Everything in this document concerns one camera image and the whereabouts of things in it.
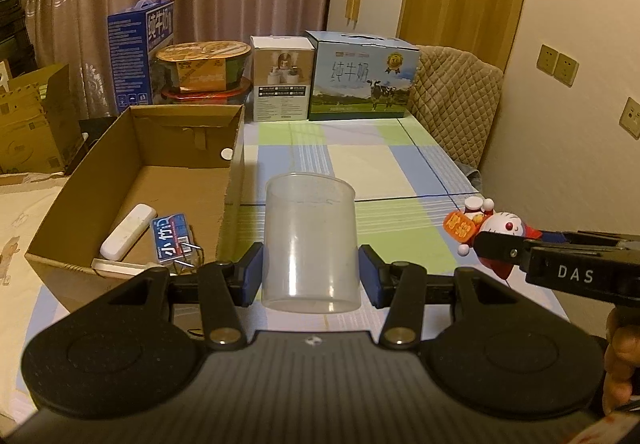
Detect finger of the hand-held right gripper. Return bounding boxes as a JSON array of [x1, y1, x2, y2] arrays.
[[542, 231, 640, 246], [475, 230, 532, 273]]

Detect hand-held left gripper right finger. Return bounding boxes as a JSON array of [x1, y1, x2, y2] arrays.
[[359, 244, 518, 350]]

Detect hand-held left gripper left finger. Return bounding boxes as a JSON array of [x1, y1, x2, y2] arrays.
[[107, 241, 264, 351]]

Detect Doraemon plush toy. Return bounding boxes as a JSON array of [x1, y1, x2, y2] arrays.
[[442, 197, 545, 283]]

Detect translucent plastic cup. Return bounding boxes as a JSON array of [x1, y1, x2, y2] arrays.
[[263, 171, 360, 314]]

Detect blue tissue pack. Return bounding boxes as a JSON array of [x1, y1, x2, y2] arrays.
[[150, 213, 201, 266]]

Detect white scale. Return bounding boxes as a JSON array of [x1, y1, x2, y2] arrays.
[[91, 258, 167, 281]]

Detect white remote control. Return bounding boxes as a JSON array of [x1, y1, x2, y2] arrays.
[[99, 204, 159, 261]]

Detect brown cardboard box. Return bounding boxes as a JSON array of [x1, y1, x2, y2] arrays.
[[25, 104, 246, 316]]

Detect person's right hand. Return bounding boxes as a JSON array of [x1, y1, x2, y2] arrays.
[[602, 311, 640, 418]]

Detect grey towel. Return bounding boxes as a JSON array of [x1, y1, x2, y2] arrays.
[[456, 161, 484, 188]]

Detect chair with quilted beige cover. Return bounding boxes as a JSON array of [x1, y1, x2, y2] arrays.
[[409, 44, 505, 176]]

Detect red instant noodle bowl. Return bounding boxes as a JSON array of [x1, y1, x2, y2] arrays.
[[160, 77, 251, 106]]

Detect white product box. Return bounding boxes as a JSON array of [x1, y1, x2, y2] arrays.
[[249, 35, 317, 124]]

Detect cow print milk box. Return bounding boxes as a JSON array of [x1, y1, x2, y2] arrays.
[[305, 30, 421, 121]]

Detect black printed bag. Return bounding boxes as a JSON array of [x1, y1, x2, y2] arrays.
[[77, 117, 119, 161]]

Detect floral cream bed sheet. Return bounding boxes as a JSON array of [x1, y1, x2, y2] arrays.
[[0, 173, 69, 396]]

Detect tall blue milk carton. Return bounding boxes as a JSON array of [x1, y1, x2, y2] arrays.
[[106, 0, 176, 114]]

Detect printed cardboard cartons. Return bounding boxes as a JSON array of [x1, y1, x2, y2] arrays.
[[0, 62, 84, 175]]

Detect dark shelf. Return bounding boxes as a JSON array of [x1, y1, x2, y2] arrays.
[[0, 0, 39, 76]]

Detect beige wall socket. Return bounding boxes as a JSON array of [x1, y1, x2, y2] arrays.
[[536, 44, 560, 76], [619, 97, 640, 140], [555, 53, 580, 86]]

